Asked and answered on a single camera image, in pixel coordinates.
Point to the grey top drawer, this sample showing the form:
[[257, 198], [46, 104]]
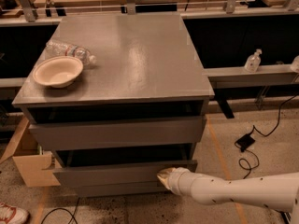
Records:
[[146, 132]]

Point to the white red sneaker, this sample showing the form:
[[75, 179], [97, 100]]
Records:
[[12, 214]]

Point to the tan padded gripper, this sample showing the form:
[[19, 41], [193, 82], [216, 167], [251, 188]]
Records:
[[178, 178]]

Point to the clear plastic water bottle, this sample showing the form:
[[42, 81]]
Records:
[[60, 48]]

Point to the black power adapter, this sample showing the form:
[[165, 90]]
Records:
[[244, 142]]

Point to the grey metal rail shelf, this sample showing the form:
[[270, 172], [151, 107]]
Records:
[[239, 77]]

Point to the cardboard box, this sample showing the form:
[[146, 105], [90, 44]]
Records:
[[34, 165]]

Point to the grey drawer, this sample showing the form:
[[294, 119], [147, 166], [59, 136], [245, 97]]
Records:
[[146, 132], [120, 189], [77, 177]]

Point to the clear hand sanitizer bottle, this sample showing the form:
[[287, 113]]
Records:
[[253, 61]]

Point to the grey drawer cabinet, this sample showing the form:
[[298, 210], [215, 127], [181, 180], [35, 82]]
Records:
[[146, 68]]

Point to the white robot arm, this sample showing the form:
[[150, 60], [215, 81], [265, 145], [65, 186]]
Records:
[[278, 192]]

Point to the white paper bowl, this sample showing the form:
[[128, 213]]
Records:
[[58, 72]]

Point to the grey bottom drawer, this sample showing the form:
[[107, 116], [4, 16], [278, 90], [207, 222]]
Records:
[[120, 189]]

